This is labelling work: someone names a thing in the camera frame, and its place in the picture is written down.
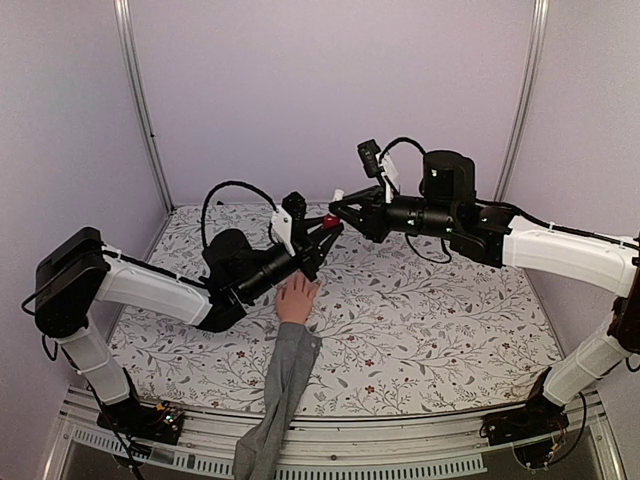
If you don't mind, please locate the front aluminium rail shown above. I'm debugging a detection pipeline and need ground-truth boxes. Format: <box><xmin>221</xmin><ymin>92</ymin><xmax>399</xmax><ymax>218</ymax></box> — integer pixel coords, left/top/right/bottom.
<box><xmin>42</xmin><ymin>388</ymin><xmax>631</xmax><ymax>479</ymax></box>

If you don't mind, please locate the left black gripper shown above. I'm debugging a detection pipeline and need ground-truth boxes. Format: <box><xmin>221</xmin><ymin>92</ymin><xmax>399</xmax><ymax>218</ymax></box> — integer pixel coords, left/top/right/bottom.
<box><xmin>238</xmin><ymin>216</ymin><xmax>345</xmax><ymax>304</ymax></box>

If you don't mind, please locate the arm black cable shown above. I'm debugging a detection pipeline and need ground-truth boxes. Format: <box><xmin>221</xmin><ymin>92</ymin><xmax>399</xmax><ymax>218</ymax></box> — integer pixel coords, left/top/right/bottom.
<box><xmin>200</xmin><ymin>180</ymin><xmax>279</xmax><ymax>246</ymax></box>
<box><xmin>382</xmin><ymin>136</ymin><xmax>429</xmax><ymax>161</ymax></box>

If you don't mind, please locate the red nail polish bottle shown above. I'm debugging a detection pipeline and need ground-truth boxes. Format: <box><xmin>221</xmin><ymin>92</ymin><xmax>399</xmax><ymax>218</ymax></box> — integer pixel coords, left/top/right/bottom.
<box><xmin>323</xmin><ymin>214</ymin><xmax>341</xmax><ymax>230</ymax></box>

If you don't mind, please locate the left aluminium frame post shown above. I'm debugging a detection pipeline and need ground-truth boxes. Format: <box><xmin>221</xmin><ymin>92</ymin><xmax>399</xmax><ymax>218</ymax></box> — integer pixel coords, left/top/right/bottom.
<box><xmin>113</xmin><ymin>0</ymin><xmax>176</xmax><ymax>214</ymax></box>

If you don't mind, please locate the right aluminium frame post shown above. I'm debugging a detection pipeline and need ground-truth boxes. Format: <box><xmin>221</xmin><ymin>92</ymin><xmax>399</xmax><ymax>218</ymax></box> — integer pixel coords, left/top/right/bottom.
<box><xmin>493</xmin><ymin>0</ymin><xmax>550</xmax><ymax>202</ymax></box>

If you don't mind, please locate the aluminium frame post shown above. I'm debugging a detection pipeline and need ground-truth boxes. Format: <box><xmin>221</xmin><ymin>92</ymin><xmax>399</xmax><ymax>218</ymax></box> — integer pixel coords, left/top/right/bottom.
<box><xmin>493</xmin><ymin>0</ymin><xmax>550</xmax><ymax>202</ymax></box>
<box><xmin>113</xmin><ymin>0</ymin><xmax>176</xmax><ymax>214</ymax></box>

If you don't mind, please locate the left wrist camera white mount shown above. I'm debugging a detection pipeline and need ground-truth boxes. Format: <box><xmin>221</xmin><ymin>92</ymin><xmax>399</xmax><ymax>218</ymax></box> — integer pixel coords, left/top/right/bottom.
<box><xmin>269</xmin><ymin>191</ymin><xmax>307</xmax><ymax>257</ymax></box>

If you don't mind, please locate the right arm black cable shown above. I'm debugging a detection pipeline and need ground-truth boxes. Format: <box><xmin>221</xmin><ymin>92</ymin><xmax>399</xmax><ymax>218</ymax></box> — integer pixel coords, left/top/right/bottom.
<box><xmin>382</xmin><ymin>136</ymin><xmax>429</xmax><ymax>161</ymax></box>

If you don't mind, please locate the person's hand on table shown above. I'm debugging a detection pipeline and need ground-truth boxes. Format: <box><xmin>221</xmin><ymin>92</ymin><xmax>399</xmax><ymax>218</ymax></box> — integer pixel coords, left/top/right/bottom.
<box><xmin>276</xmin><ymin>272</ymin><xmax>320</xmax><ymax>325</ymax></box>

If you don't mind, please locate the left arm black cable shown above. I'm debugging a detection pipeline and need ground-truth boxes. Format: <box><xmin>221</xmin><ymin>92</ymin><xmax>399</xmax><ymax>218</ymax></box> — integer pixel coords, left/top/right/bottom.
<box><xmin>200</xmin><ymin>180</ymin><xmax>279</xmax><ymax>246</ymax></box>

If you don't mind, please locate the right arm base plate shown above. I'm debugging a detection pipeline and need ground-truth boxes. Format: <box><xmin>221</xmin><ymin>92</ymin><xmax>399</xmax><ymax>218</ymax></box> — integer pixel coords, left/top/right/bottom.
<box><xmin>479</xmin><ymin>402</ymin><xmax>569</xmax><ymax>470</ymax></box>

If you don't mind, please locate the floral patterned table cloth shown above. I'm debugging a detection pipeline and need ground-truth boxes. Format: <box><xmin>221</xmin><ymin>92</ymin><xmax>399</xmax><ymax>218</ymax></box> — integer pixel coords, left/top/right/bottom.
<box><xmin>110</xmin><ymin>229</ymin><xmax>561</xmax><ymax>416</ymax></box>

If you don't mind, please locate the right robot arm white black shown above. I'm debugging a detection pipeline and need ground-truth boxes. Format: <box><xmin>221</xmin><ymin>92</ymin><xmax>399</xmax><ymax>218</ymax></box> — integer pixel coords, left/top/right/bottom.
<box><xmin>329</xmin><ymin>144</ymin><xmax>639</xmax><ymax>436</ymax></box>

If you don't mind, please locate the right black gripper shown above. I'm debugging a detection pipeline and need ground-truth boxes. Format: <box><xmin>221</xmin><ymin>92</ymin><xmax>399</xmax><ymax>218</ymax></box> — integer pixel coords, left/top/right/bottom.
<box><xmin>328</xmin><ymin>184</ymin><xmax>456</xmax><ymax>245</ymax></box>

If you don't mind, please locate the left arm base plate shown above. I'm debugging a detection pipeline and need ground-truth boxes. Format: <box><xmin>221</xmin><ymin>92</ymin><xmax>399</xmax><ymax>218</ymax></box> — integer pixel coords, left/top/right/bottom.
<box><xmin>97</xmin><ymin>398</ymin><xmax>184</xmax><ymax>445</ymax></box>

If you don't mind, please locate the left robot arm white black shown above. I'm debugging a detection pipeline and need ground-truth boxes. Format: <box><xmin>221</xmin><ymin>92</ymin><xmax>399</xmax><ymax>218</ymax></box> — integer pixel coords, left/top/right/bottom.
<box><xmin>21</xmin><ymin>217</ymin><xmax>344</xmax><ymax>434</ymax></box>

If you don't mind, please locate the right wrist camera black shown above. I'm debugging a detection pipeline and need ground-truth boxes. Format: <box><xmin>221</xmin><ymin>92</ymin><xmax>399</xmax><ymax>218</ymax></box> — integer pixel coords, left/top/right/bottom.
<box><xmin>357</xmin><ymin>139</ymin><xmax>401</xmax><ymax>203</ymax></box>

